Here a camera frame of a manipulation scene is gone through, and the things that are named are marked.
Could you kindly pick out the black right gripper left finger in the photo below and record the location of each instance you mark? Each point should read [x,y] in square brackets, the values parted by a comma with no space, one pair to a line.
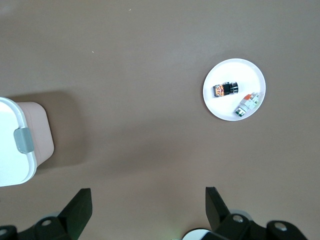
[62,225]

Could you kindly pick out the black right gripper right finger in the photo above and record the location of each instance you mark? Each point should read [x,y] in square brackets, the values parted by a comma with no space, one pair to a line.
[232,225]

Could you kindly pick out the orange black push-button switch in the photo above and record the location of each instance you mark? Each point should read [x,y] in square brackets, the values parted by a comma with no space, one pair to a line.
[225,89]

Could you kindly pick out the pink storage box white lid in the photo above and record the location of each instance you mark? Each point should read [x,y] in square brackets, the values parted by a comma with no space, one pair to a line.
[10,150]

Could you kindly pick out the pink round plate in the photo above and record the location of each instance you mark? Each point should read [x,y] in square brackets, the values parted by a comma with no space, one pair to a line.
[232,72]

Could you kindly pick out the white green orange switch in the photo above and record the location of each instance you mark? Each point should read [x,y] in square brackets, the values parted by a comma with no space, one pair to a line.
[246,105]

